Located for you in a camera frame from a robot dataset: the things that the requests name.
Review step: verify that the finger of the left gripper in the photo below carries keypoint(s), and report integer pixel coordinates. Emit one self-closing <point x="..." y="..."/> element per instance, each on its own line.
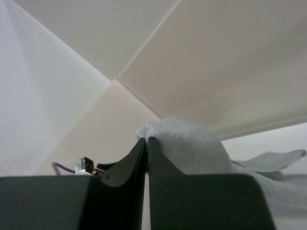
<point x="101" y="169"/>

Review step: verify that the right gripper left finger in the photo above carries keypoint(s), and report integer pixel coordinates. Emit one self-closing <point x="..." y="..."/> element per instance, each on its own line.
<point x="110" y="201"/>

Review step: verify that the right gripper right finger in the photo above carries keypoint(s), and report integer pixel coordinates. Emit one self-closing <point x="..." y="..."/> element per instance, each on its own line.
<point x="203" y="202"/>

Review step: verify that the grey tank top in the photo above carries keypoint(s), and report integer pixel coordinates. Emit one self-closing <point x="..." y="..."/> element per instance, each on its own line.
<point x="194" y="150"/>

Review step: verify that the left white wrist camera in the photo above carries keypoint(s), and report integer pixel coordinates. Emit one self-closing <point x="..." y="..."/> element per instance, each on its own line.
<point x="84" y="166"/>

